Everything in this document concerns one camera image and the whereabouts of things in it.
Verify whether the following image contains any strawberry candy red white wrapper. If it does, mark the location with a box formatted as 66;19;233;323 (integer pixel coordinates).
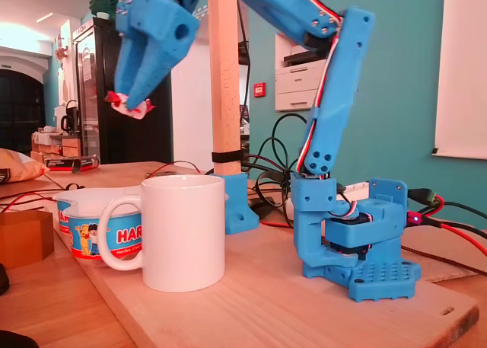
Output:
104;91;158;120

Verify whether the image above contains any green Yoda figure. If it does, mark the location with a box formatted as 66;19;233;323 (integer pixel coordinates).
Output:
89;0;123;20

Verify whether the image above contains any black glass-door fridge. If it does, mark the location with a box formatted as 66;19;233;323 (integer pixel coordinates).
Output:
72;17;173;164

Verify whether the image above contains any black electric kettle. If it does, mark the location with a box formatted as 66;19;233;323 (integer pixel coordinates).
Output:
59;99;81;135

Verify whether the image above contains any wooden crate stack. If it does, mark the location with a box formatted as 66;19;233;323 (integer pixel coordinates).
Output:
30;129;83;164

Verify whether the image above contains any red and black carton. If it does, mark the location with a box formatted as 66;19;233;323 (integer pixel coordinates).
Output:
43;154;101;173

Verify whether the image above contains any beige paper bag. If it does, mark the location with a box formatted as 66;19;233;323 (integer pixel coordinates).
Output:
0;148;50;184

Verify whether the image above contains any white office printer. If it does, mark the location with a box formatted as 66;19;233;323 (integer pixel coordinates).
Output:
274;45;332;113

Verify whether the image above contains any white ceramic mug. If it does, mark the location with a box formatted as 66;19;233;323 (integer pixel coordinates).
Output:
97;174;228;293

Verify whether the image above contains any clear plastic Haribo tub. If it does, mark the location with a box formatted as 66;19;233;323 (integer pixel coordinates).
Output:
53;186;146;264

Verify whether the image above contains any brown hexagonal printed container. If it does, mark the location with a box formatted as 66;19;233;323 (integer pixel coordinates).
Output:
0;209;56;270

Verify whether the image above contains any light wooden base board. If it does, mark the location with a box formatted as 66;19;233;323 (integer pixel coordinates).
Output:
53;180;480;348

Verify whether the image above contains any black rounded object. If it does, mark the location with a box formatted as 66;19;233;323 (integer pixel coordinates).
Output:
0;329;41;348

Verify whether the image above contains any green terminal power connector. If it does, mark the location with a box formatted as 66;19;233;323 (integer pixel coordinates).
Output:
407;187;438;206

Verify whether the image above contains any controller board with LED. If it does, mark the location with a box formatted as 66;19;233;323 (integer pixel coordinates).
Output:
406;209;425;228

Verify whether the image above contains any brown cardboard sheet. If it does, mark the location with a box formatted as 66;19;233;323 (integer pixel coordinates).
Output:
401;244;479;283

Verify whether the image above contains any wooden camera post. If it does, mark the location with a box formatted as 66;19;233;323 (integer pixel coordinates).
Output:
207;0;244;177

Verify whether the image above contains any thin red wire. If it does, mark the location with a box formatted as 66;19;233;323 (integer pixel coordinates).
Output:
146;159;202;177
0;187;62;214
406;195;487;258

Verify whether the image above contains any black velcro strap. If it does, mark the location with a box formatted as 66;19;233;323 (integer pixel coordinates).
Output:
211;148;244;164

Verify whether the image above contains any blue printed post mount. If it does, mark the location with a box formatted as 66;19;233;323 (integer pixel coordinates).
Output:
219;172;262;236

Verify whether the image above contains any red white black servo cable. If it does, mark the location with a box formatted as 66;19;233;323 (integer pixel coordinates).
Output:
329;200;359;216
291;0;345;178

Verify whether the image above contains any black power cable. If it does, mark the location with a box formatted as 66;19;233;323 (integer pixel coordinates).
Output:
243;113;310;230

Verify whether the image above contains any white wall board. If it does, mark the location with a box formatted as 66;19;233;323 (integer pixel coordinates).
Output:
432;0;487;161

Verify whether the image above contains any thin black cable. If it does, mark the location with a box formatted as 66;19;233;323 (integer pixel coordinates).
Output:
416;200;487;241

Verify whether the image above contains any dark braided cable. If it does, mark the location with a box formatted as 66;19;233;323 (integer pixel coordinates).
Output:
401;244;487;279

